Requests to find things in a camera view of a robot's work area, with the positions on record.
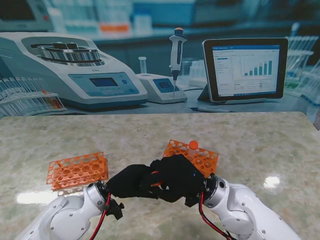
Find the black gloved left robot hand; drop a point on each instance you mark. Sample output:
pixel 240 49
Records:
pixel 125 182

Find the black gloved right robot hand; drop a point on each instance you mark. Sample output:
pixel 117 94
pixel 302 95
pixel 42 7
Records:
pixel 177 177

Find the orange round tube cap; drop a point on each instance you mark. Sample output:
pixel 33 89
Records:
pixel 155 183
pixel 193 144

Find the clear plastic test tube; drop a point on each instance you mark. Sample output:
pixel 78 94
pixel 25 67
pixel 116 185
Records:
pixel 192 152

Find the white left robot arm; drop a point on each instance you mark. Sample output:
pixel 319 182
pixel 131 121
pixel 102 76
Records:
pixel 67 217

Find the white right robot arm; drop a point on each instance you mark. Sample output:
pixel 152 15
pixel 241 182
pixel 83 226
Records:
pixel 250 215

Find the orange test tube rack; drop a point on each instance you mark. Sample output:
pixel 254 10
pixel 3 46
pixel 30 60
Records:
pixel 202 160
pixel 72 167

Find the printed laboratory backdrop poster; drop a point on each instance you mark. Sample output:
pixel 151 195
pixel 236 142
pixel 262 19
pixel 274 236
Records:
pixel 160 15

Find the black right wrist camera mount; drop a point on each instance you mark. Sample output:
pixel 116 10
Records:
pixel 192 200

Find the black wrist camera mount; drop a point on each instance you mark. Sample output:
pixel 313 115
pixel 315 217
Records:
pixel 192 200
pixel 116 208

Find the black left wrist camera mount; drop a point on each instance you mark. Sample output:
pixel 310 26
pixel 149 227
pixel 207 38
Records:
pixel 116 208

